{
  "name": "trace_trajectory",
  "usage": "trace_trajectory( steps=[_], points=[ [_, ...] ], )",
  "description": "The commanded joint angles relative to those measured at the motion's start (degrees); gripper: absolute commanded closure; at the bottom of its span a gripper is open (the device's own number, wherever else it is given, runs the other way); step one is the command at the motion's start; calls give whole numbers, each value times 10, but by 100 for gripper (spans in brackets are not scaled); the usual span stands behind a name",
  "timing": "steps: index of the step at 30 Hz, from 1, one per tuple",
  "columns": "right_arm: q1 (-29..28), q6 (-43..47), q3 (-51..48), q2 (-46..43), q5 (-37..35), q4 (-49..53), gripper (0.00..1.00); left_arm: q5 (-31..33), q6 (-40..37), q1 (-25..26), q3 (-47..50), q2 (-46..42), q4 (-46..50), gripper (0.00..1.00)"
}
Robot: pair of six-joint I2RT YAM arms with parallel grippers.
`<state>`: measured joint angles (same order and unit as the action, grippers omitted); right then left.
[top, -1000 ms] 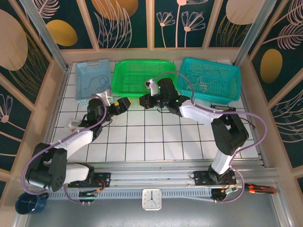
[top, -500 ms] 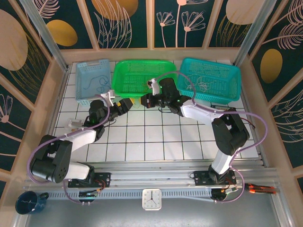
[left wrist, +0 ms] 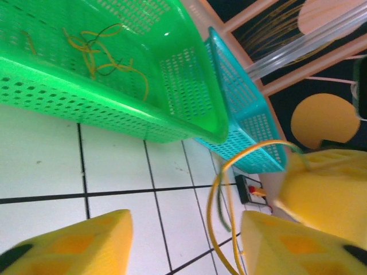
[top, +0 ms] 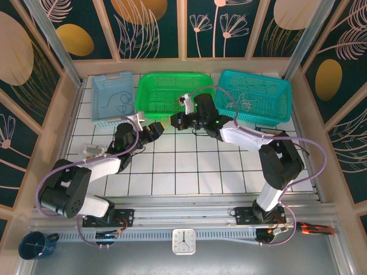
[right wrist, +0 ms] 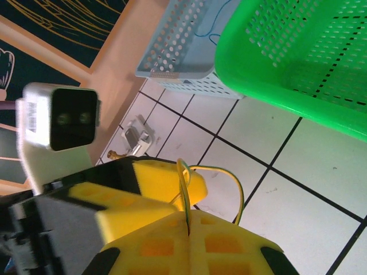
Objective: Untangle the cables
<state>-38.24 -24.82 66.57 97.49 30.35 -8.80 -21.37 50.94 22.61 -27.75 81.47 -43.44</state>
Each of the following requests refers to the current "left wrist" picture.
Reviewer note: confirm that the pile of rubber bands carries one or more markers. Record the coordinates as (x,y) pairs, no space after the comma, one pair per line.
(114,66)

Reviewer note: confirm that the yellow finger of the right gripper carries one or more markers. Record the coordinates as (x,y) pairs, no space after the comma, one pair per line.
(329,206)
(338,159)

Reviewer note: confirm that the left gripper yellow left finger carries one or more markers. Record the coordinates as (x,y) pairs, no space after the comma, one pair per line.
(71,249)

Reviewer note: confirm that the clear plastic tube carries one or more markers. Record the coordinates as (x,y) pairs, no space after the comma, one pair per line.
(286,57)

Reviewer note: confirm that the green plastic basket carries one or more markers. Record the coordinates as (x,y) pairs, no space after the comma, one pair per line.
(86,94)

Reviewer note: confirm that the black charger box orange plugs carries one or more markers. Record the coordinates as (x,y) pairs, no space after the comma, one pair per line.
(248,189)

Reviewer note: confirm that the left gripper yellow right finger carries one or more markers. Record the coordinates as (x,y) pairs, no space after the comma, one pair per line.
(286,246)

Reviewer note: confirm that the teal plastic basket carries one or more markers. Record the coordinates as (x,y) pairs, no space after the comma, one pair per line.
(246,120)

